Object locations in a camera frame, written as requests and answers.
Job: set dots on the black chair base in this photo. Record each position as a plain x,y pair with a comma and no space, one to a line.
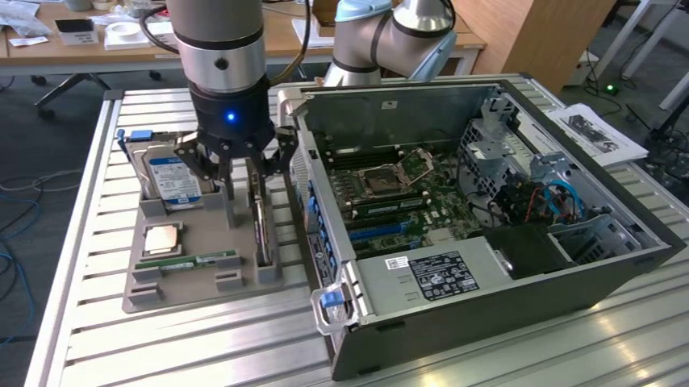
70,84

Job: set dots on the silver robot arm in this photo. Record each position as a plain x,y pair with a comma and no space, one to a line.
220,40

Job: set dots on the green motherboard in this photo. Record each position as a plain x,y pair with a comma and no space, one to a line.
446,209

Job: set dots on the open black PC case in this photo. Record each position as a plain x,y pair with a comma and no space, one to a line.
485,322

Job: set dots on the brown cardboard box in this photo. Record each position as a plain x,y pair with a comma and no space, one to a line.
323,12

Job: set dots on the metal disk bay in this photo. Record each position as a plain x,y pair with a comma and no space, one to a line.
592,238

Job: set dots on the printed paper stack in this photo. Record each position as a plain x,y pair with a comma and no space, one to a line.
597,133

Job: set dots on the flat white box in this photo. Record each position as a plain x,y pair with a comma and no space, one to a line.
126,45

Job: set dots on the metal disk bay cage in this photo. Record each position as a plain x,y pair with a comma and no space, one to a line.
485,161

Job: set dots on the clear plastic bag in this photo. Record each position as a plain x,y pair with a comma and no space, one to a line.
21,18

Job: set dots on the plain white box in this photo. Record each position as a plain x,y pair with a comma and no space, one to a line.
167,32

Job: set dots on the white label card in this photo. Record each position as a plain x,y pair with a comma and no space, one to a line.
27,41

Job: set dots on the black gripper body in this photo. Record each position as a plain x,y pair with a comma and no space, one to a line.
231,117

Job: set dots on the wooden cabinet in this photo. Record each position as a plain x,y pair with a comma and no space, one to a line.
549,40

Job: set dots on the blue case latch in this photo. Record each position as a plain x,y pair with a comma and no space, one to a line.
329,301

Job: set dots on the white paper stack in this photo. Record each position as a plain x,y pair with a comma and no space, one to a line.
318,38

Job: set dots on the white desk frame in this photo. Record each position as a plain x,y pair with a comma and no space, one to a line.
618,38

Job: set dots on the CPU socket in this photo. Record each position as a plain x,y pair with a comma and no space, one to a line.
379,181

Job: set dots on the device with green light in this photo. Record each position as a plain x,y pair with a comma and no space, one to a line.
610,88

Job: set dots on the wooden desk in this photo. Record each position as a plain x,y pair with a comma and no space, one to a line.
80,56

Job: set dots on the black tripod stand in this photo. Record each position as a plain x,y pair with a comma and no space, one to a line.
665,137

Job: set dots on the silver chipset heat sink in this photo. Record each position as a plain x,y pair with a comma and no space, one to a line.
438,235

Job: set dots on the black fan shroud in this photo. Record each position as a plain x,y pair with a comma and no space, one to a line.
522,250

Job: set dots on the white bowl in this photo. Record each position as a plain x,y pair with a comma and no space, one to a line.
102,4

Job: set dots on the blue expansion slot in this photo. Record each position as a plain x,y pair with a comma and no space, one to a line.
377,231

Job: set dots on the white box with black top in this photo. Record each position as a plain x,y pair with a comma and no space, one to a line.
78,36

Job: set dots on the grey power supply unit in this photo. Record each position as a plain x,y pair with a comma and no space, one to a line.
387,290

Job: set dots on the grey parts rack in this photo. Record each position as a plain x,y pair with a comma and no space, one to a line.
215,242

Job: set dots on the black Nvidia graphics card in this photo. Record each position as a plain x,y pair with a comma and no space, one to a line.
262,225

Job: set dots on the white tape roll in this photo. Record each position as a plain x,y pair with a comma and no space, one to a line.
123,30

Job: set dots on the white power box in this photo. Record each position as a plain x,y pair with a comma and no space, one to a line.
584,70

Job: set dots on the hard disk with blue label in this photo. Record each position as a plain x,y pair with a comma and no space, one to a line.
172,185

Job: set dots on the silver CPU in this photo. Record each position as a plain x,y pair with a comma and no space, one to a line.
160,240

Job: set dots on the small red object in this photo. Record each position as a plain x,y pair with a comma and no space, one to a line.
162,15

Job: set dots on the grey cup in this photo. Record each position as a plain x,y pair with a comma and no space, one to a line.
79,5

